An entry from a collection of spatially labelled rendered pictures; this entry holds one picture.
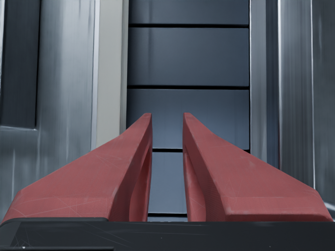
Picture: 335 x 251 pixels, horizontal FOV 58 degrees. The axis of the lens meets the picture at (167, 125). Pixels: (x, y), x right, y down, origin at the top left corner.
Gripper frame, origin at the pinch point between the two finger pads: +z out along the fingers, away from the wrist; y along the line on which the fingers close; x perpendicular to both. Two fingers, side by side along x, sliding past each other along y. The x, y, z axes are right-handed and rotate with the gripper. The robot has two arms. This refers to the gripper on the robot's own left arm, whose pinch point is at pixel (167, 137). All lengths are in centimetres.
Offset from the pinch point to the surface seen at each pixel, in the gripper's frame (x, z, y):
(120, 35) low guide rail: -2.5, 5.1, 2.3
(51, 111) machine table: 5.2, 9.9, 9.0
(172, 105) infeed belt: 2.1, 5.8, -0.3
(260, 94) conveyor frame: 1.6, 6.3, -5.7
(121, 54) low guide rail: -1.7, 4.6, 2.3
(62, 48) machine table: 1.4, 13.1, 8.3
